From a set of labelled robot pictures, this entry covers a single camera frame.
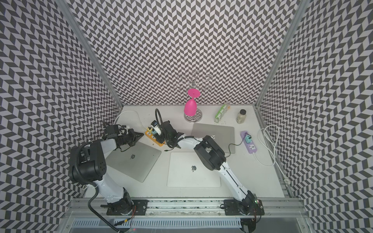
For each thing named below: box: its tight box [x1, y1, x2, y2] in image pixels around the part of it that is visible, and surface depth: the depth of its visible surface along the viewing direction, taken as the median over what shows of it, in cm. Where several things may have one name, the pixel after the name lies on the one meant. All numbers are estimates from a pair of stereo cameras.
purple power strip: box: [239, 130, 258, 154], surface depth 94 cm
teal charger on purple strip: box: [244, 134, 253, 144], surface depth 93 cm
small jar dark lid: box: [236, 108, 247, 124], surface depth 103 cm
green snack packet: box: [214, 103, 228, 124], surface depth 107 cm
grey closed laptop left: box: [105, 141, 162, 183], surface depth 90 cm
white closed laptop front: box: [167, 151, 221, 188], surface depth 84 cm
